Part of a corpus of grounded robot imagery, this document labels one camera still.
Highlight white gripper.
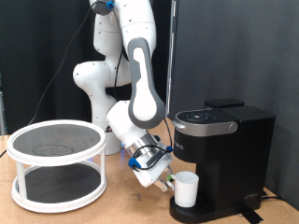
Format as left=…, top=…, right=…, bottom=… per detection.
left=132, top=143, right=176, bottom=192

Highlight white ceramic mug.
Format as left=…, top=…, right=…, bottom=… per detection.
left=167, top=170, right=200, bottom=209

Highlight black Keurig coffee machine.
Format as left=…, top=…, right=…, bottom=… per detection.
left=168, top=98, right=277, bottom=224

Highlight black tape strip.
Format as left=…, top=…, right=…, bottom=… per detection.
left=237, top=206, right=264, bottom=224

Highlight white two-tier turntable stand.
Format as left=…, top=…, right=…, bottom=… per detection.
left=5, top=119, right=107, bottom=215

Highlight black power cord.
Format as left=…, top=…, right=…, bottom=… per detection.
left=261, top=190, right=283, bottom=202

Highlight silver vertical frame pole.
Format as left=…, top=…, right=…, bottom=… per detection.
left=164, top=0, right=178, bottom=119

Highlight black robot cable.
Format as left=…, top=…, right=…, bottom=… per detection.
left=0, top=0, right=174, bottom=171

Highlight grey metal edge post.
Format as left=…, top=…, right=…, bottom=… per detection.
left=0, top=73, right=7, bottom=136

